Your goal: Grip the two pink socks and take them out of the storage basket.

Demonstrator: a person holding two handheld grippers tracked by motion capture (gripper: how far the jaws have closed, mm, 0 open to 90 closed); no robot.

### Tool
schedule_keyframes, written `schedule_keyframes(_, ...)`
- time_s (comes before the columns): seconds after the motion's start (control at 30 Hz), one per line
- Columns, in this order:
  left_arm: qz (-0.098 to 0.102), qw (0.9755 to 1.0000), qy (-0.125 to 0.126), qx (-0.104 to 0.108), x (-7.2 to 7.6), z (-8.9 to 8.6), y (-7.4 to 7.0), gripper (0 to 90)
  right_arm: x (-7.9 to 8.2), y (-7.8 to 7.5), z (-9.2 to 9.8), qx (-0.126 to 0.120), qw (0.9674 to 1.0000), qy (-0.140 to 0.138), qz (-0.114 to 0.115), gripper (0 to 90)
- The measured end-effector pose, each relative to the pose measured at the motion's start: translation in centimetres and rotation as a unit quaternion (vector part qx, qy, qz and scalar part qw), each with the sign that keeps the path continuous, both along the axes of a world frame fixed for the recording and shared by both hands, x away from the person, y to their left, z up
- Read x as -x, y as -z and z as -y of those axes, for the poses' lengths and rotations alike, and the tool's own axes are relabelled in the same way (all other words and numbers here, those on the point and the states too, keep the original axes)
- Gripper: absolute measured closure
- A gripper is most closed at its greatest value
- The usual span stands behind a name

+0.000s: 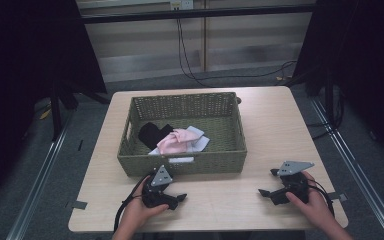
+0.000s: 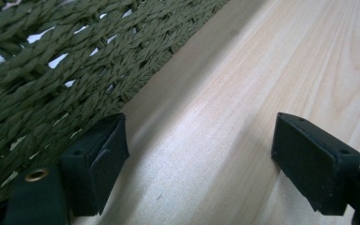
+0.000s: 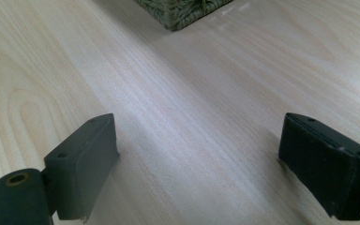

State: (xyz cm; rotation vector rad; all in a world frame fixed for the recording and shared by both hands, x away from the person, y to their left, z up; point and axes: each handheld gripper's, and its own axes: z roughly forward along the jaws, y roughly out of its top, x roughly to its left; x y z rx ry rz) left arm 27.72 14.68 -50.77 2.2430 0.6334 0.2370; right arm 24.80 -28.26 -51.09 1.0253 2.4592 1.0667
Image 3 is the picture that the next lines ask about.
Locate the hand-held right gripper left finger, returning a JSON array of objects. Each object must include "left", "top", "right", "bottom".
[{"left": 43, "top": 112, "right": 121, "bottom": 223}]

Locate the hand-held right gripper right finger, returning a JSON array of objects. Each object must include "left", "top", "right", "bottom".
[{"left": 277, "top": 112, "right": 360, "bottom": 221}]

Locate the green woven basket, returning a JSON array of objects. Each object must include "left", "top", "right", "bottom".
[{"left": 133, "top": 0, "right": 234, "bottom": 32}]

